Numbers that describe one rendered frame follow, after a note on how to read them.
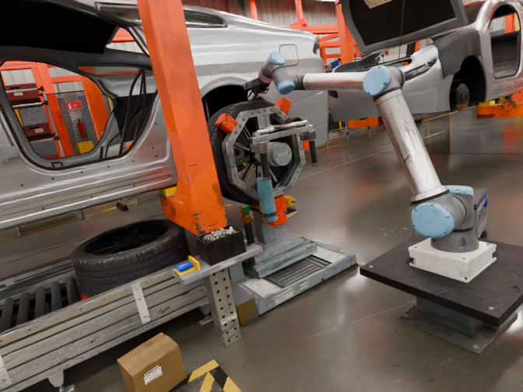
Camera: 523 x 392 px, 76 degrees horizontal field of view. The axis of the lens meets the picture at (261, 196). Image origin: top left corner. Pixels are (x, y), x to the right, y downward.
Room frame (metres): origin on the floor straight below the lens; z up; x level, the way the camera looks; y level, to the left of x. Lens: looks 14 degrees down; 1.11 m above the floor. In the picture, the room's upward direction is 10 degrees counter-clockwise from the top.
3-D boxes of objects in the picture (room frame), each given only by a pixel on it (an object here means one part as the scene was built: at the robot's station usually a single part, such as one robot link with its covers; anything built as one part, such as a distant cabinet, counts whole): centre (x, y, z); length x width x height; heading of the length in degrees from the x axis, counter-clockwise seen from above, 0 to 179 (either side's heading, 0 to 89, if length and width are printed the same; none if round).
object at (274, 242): (2.20, 0.01, 0.32); 0.40 x 0.30 x 0.28; 121
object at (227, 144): (2.06, -0.07, 0.85); 0.54 x 0.07 x 0.54; 121
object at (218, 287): (1.54, 0.29, 0.21); 0.10 x 0.10 x 0.42; 31
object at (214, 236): (1.57, 0.24, 0.51); 0.20 x 0.14 x 0.13; 119
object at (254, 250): (1.55, 0.27, 0.44); 0.43 x 0.17 x 0.03; 121
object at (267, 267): (2.22, -0.01, 0.13); 0.50 x 0.36 x 0.10; 121
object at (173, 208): (2.07, 0.49, 0.69); 0.52 x 0.17 x 0.35; 31
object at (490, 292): (1.39, -0.82, 0.15); 0.60 x 0.60 x 0.30; 32
